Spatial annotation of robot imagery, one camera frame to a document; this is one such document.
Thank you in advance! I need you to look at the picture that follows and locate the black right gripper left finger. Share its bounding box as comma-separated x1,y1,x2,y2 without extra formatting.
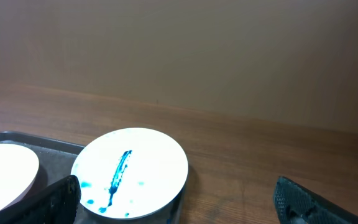
0,175,81,224

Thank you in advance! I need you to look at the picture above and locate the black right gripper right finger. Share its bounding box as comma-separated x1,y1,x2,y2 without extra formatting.
273,176,358,224

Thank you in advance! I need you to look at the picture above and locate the white plate blue puddle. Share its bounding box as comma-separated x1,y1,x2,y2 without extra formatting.
0,144,39,210

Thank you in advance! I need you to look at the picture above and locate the white plate long blue streak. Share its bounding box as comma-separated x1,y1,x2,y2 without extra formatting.
71,128,188,220

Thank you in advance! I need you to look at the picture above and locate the dark brown serving tray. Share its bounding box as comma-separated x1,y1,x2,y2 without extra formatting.
0,131,185,224

